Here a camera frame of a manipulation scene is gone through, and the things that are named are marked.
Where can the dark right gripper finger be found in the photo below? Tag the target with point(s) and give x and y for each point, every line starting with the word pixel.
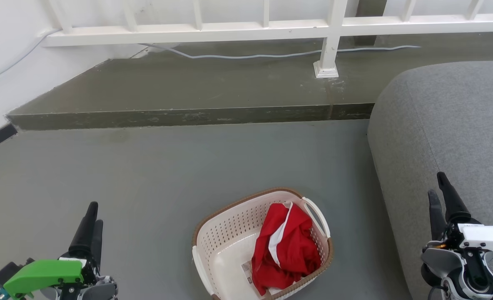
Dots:
pixel 437 216
pixel 454 204

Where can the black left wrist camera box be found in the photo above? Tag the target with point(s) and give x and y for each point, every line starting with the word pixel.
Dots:
pixel 6 273

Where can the small printed paper tag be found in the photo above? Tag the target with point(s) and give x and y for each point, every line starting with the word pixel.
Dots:
pixel 247 271

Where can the red and white garment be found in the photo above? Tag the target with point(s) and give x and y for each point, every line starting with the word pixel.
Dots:
pixel 288 250

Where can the white metal railing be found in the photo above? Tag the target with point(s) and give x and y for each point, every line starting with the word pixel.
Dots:
pixel 230 31

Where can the white perforated plastic laundry basket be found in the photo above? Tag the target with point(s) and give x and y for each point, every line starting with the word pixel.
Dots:
pixel 223 250

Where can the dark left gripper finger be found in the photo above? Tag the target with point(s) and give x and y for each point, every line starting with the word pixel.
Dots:
pixel 85 233
pixel 98 243

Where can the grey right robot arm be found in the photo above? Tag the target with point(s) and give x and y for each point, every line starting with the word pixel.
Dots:
pixel 454 271

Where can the grey fabric sofa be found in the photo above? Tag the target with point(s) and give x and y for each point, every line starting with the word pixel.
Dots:
pixel 450 125

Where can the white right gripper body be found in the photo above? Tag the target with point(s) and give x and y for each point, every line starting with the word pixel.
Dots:
pixel 488 238

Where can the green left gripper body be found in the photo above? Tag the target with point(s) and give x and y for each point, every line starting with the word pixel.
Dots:
pixel 42 273

